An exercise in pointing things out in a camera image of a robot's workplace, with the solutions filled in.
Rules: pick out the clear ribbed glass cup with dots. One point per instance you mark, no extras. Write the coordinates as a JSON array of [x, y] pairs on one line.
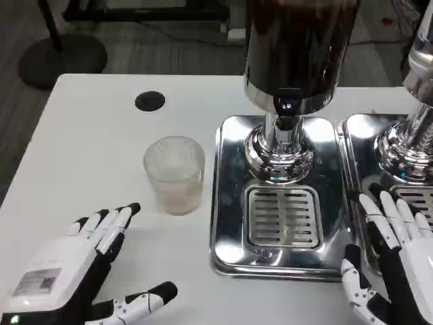
[[176, 174]]

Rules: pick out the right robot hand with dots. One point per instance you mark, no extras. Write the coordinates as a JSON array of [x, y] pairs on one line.
[[402, 243]]

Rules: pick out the drip tray grid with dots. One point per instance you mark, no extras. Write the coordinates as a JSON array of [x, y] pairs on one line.
[[283, 216], [417, 203]]

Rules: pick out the black frame on floor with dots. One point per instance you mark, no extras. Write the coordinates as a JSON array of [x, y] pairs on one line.
[[145, 11]]

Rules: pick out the white box on floor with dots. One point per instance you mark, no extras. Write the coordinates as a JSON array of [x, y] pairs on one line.
[[236, 32]]

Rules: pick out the black round stand base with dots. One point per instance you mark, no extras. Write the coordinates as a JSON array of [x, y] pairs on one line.
[[61, 61]]

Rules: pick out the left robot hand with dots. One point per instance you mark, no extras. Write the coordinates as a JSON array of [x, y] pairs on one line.
[[57, 260]]

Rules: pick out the dark drink dispenser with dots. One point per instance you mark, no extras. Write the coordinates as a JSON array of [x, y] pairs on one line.
[[291, 84]]

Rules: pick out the steel drip tray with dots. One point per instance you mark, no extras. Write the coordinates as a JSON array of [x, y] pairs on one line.
[[358, 149], [233, 203]]

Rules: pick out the chrome drink dispenser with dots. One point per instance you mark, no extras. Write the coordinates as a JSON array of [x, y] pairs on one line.
[[414, 111]]

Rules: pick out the black table grommet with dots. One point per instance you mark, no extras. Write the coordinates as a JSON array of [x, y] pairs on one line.
[[149, 101]]

